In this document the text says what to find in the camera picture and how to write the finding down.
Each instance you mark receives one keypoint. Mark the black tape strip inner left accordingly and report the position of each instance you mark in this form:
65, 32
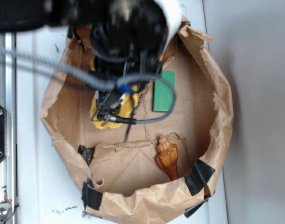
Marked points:
86, 153

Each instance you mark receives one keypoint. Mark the orange conch seashell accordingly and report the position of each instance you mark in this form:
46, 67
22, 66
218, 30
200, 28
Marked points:
167, 157

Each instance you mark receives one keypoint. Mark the yellow microfiber cloth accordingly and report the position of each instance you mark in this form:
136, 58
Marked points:
109, 71

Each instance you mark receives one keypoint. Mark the green rectangular block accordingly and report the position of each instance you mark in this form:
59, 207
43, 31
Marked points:
162, 96

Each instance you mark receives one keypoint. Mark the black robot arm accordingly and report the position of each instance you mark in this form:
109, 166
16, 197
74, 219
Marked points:
25, 15

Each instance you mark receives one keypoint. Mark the black tape strip lower left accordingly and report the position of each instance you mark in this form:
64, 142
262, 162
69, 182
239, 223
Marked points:
91, 198

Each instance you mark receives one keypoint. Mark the brown paper bag liner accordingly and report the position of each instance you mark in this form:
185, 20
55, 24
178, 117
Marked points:
135, 189

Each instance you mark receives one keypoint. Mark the black tape strip bottom right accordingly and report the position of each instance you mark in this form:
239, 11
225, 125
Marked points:
189, 212

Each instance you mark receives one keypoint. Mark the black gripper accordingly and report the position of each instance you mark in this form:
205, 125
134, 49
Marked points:
128, 37

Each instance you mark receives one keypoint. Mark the aluminium frame rail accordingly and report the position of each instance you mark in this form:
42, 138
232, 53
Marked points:
8, 168

